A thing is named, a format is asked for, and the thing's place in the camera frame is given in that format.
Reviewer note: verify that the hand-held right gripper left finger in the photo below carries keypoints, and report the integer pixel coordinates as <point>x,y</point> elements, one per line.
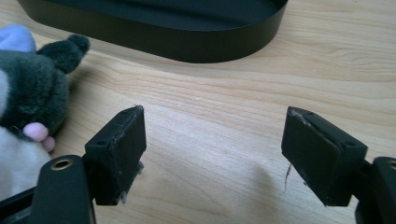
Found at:
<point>118,161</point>

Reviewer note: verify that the grey and white plush toy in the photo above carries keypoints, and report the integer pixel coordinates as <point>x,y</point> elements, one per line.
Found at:
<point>28,102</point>

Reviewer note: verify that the black oval tray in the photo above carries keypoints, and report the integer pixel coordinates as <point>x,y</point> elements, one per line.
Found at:
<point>162,31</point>

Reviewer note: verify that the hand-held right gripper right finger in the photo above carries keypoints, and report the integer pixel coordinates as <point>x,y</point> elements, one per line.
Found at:
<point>317,155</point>

